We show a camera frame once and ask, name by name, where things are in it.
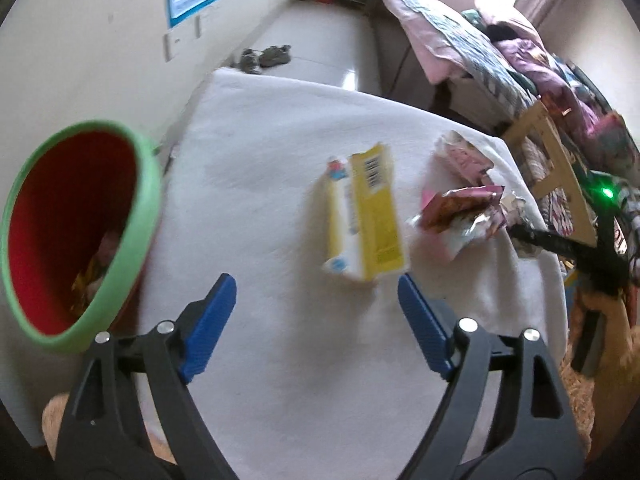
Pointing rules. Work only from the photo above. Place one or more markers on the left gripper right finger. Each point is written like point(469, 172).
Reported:
point(431, 324)

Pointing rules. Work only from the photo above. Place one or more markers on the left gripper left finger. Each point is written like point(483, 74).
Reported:
point(201, 324)

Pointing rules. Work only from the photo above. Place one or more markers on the yellow white carton box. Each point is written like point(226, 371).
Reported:
point(365, 240)

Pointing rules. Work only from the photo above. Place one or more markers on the green red trash bucket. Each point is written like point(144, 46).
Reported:
point(85, 181)

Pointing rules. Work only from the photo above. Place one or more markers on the wooden chair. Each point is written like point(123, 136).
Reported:
point(538, 121)

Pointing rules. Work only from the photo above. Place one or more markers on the crumpled silver printed wrapper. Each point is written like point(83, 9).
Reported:
point(518, 223)

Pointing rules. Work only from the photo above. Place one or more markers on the white table cloth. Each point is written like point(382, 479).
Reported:
point(315, 376)

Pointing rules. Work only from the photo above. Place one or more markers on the pink torn wrapper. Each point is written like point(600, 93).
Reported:
point(464, 159)

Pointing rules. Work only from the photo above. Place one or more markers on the purple blanket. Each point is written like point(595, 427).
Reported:
point(532, 61)

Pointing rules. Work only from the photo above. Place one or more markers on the bed with plaid quilt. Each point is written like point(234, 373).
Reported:
point(485, 88)

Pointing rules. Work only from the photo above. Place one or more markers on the left grey sneaker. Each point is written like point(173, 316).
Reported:
point(249, 62)

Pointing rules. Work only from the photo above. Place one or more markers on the grey sneaker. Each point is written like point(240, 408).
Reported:
point(249, 62)
point(275, 56)

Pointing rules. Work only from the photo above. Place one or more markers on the right grey sneaker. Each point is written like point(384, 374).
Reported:
point(275, 56)

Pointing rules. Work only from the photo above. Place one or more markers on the pink pillow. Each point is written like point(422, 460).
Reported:
point(495, 12)

